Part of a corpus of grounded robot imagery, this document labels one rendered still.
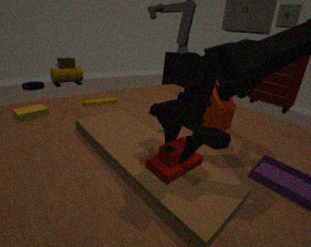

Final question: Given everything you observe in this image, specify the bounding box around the yellow rectangular bar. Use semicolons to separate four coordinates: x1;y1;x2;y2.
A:
84;97;117;106

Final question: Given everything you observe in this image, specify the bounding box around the yellow rectangular block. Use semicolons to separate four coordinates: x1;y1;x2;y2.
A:
13;104;49;122

